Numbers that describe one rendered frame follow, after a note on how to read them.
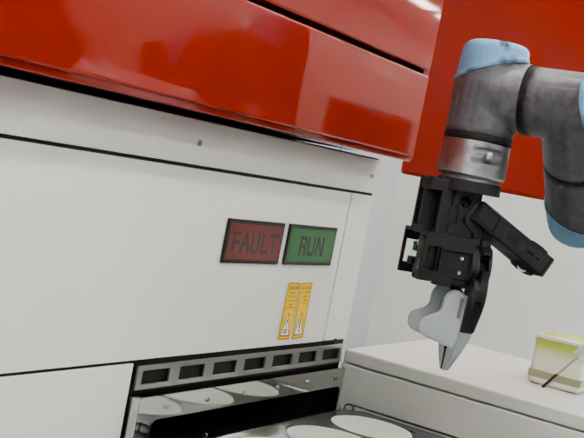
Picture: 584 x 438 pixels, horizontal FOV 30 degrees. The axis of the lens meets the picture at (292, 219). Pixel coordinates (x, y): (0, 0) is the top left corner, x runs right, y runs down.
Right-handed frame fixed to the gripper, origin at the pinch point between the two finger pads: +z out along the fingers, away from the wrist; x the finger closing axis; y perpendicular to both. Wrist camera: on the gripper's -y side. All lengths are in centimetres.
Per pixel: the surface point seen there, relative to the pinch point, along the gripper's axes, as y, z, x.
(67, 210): 45.5, -10.6, 17.1
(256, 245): 23.3, -8.5, -4.9
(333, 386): 5.9, 9.3, -21.4
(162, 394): 32.4, 6.9, 5.5
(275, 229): 21.1, -10.5, -7.2
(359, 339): -116, 56, -359
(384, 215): -117, -3, -359
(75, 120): 46, -18, 18
